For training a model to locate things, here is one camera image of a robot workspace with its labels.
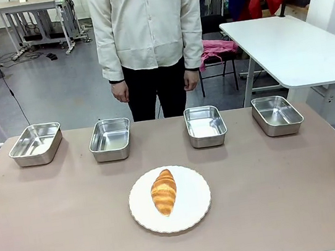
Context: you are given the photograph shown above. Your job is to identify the white scalloped plate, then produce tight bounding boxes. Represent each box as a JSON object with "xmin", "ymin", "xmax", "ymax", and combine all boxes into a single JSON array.
[{"xmin": 124, "ymin": 160, "xmax": 216, "ymax": 239}]

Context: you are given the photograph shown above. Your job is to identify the person's left hand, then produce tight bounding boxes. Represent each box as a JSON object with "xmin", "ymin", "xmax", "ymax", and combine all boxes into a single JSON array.
[{"xmin": 181, "ymin": 67, "xmax": 201, "ymax": 93}]

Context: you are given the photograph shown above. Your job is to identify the person's right forearm cream sleeve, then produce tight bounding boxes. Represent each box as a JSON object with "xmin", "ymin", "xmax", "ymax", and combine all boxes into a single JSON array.
[{"xmin": 93, "ymin": 23, "xmax": 127, "ymax": 86}]

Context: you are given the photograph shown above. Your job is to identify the rectangular steel container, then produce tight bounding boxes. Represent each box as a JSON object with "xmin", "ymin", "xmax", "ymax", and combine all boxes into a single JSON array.
[
  {"xmin": 4, "ymin": 121, "xmax": 67, "ymax": 170},
  {"xmin": 249, "ymin": 91, "xmax": 307, "ymax": 140},
  {"xmin": 85, "ymin": 115, "xmax": 136, "ymax": 165},
  {"xmin": 182, "ymin": 103, "xmax": 230, "ymax": 151}
]

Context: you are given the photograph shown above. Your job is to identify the pink cloth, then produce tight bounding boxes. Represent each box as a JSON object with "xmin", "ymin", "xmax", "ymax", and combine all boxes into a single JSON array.
[{"xmin": 196, "ymin": 35, "xmax": 243, "ymax": 72}]

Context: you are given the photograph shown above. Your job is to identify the person's right hand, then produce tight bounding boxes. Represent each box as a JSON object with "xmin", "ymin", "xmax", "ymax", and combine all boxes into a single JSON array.
[{"xmin": 110, "ymin": 79, "xmax": 131, "ymax": 105}]

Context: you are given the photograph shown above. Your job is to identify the grey metal workbench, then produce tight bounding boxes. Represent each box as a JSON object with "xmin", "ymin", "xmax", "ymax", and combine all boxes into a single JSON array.
[{"xmin": 0, "ymin": 0, "xmax": 85, "ymax": 65}]

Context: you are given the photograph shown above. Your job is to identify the black floor cable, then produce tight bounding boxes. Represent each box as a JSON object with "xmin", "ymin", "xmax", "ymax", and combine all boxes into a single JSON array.
[{"xmin": 0, "ymin": 57, "xmax": 33, "ymax": 129}]

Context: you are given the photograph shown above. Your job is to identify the cream button-up shirt torso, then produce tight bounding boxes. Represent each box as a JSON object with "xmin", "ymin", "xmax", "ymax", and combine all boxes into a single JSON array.
[{"xmin": 87, "ymin": 0, "xmax": 212, "ymax": 87}]

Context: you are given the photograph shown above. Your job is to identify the black trousers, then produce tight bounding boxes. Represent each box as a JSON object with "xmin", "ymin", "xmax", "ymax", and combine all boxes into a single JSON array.
[{"xmin": 121, "ymin": 56, "xmax": 193, "ymax": 124}]

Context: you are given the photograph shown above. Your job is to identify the black folding chair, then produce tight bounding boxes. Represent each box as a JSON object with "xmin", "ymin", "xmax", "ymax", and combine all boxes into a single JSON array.
[{"xmin": 190, "ymin": 11, "xmax": 247, "ymax": 98}]

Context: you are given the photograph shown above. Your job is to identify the large white side table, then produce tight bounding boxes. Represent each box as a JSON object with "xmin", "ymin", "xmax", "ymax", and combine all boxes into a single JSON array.
[{"xmin": 218, "ymin": 7, "xmax": 335, "ymax": 102}]

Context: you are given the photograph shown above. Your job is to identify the person's left forearm cream sleeve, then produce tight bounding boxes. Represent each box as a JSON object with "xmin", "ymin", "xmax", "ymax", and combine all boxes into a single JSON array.
[{"xmin": 176, "ymin": 11, "xmax": 210, "ymax": 71}]

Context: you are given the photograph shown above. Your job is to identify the golden brown croissant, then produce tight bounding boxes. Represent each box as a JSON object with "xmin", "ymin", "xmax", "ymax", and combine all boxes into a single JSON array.
[{"xmin": 147, "ymin": 168, "xmax": 181, "ymax": 219}]

